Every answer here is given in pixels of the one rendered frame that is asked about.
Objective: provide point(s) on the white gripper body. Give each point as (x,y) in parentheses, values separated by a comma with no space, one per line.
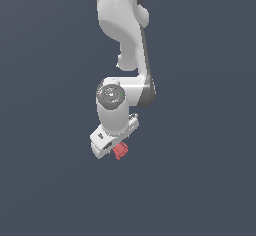
(100,143)

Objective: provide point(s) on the small red block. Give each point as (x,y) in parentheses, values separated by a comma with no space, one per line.
(120,150)

